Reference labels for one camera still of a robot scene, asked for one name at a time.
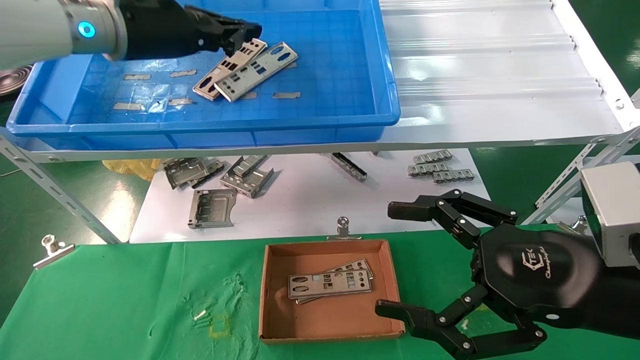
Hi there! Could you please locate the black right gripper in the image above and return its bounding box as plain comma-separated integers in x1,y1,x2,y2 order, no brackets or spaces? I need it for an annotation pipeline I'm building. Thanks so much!
375,188,601,360

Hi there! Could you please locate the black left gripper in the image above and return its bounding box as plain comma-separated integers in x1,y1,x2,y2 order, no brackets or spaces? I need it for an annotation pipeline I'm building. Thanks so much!
119,0,263,61

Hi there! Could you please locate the silver metal I/O shield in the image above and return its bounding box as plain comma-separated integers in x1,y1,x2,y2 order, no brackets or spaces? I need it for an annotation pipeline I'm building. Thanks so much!
214,41,299,103
287,270,373,300
295,257,375,305

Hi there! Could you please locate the blue plastic tray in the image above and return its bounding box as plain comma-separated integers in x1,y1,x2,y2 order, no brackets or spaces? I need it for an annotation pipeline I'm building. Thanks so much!
6,0,402,151

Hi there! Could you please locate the brown cardboard box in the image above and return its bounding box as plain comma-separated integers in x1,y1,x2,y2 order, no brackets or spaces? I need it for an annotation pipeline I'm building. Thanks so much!
258,238,406,345

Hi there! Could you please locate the gold-tinted metal I/O shield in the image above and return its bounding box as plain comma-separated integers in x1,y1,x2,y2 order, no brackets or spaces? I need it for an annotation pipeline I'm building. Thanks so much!
192,38,268,102

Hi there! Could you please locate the small slotted metal strip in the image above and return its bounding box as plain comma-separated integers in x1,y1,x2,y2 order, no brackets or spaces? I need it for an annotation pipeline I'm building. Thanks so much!
432,169,476,184
413,151,453,165
407,162,449,177

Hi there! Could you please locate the perforated steel angle bar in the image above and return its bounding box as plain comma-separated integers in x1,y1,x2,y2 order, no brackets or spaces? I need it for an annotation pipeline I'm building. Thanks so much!
520,150,640,226
534,127,640,208
0,127,123,245

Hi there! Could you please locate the silver binder clip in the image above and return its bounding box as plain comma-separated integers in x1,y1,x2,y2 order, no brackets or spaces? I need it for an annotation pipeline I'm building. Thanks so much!
557,215,588,236
33,234,76,270
327,216,363,241

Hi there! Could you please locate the narrow metal strip part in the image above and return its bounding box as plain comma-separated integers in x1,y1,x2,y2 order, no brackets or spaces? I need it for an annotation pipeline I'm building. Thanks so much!
330,152,368,182

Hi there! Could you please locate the white paper sheet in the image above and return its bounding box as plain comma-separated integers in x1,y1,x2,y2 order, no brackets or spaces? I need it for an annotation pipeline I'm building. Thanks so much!
129,148,493,244

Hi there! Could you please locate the yellow plastic bag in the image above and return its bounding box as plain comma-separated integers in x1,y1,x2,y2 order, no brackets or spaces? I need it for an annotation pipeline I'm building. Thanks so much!
102,159,163,182

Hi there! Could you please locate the round metal coil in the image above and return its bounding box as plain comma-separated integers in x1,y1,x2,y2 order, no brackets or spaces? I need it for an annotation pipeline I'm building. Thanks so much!
0,67,32,96

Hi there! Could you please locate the green table cloth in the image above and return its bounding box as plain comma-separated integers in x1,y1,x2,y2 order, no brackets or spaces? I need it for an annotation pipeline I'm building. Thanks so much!
0,225,640,360

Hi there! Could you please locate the dark folded metal bracket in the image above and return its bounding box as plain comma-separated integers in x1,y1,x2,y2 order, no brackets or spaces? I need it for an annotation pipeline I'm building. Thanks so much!
190,160,226,190

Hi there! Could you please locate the large folded metal bracket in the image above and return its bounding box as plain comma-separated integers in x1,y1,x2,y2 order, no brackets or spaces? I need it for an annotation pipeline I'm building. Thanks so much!
164,157,211,190

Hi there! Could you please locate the metal drive cage bracket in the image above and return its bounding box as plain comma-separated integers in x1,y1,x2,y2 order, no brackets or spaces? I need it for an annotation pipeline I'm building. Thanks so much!
220,155,275,199

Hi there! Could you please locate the flat grey metal bracket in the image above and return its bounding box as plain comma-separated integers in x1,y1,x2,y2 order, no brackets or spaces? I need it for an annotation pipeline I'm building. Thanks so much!
188,188,238,230

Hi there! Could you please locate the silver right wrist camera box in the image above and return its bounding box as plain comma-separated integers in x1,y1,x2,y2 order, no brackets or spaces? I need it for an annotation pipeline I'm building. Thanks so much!
580,161,640,268

